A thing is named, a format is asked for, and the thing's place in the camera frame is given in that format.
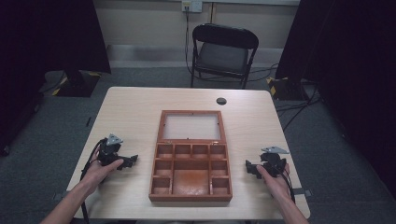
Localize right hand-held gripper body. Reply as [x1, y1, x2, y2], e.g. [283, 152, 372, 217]
[255, 146, 290, 179]

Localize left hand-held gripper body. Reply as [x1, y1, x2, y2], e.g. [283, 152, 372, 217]
[97, 133, 126, 171]

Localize wooden compartment box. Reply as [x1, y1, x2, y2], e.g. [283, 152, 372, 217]
[148, 109, 233, 203]

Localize person's right hand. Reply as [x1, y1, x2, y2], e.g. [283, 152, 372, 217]
[255, 162, 292, 201]

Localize person's left hand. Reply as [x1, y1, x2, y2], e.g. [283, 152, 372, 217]
[81, 147, 125, 189]

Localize yellow black striped stand base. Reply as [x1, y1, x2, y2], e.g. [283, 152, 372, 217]
[265, 76, 310, 101]

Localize black folding chair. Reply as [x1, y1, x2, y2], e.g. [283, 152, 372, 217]
[190, 22, 260, 90]

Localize black curtain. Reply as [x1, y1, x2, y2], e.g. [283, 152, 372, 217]
[275, 0, 396, 200]
[0, 0, 112, 157]

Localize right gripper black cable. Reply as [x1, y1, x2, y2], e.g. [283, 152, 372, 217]
[278, 165, 297, 203]

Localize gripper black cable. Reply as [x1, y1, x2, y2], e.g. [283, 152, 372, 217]
[278, 165, 297, 203]
[79, 138, 106, 224]

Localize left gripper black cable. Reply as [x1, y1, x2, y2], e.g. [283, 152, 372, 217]
[79, 138, 106, 224]

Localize grey table edge bracket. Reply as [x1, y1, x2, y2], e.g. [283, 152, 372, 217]
[292, 188, 313, 198]

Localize black floor cables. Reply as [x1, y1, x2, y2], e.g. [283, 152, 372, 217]
[247, 62, 323, 133]

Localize black wall power cable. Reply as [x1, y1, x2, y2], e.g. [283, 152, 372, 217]
[184, 7, 195, 76]

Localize white wall socket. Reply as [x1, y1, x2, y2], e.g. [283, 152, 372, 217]
[181, 0, 204, 14]

